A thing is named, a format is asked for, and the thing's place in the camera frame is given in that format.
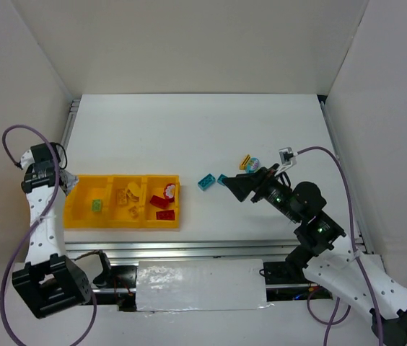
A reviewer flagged blue two-by-two lego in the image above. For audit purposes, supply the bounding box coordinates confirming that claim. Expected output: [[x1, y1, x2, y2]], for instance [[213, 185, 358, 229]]
[[217, 174, 227, 186]]

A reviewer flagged light green lego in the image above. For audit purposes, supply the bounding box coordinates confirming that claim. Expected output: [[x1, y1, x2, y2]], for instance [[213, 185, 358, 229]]
[[91, 199, 103, 213]]

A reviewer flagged yellow lego brick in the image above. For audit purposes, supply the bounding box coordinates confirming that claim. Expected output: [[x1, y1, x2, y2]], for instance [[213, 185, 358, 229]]
[[116, 189, 128, 207]]

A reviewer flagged yellow rounded lego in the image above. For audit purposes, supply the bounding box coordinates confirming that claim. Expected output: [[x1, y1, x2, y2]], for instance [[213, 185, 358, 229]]
[[126, 182, 141, 202]]

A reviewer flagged red arched lego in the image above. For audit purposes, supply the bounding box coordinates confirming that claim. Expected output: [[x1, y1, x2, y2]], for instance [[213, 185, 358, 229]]
[[163, 183, 176, 201]]

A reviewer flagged red rectangular lego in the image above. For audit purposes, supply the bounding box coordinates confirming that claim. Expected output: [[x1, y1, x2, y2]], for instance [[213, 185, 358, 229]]
[[149, 195, 170, 210]]

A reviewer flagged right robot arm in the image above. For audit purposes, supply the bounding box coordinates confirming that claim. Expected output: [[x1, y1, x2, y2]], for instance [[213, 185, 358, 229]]
[[223, 165, 407, 345]]

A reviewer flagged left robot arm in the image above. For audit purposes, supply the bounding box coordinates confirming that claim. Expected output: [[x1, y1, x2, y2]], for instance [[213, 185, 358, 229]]
[[12, 142, 112, 319]]

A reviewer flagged teal decorated round lego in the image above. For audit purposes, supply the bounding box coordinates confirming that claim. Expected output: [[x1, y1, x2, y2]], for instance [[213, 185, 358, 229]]
[[245, 157, 260, 174]]

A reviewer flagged yellow striped lego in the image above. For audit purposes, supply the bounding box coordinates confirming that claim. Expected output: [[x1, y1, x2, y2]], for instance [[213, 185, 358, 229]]
[[239, 154, 251, 171]]

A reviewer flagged yellow three-compartment bin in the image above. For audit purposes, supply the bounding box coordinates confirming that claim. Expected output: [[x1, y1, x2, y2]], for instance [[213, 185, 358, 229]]
[[64, 175, 180, 229]]

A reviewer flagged blue long lego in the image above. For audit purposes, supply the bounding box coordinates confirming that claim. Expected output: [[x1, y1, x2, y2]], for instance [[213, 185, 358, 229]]
[[198, 174, 216, 191]]

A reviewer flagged small orange lego in bin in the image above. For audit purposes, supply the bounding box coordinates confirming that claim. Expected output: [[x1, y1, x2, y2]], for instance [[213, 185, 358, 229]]
[[128, 205, 139, 219]]

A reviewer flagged white taped sheet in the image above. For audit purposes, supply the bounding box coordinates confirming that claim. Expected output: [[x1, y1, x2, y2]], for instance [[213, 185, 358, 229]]
[[136, 259, 268, 312]]

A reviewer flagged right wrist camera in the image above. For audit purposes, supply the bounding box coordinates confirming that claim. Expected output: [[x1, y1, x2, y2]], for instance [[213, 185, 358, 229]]
[[276, 147, 298, 174]]

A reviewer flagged aluminium rail frame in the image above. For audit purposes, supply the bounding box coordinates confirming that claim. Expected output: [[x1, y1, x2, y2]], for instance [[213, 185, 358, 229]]
[[64, 94, 349, 263]]

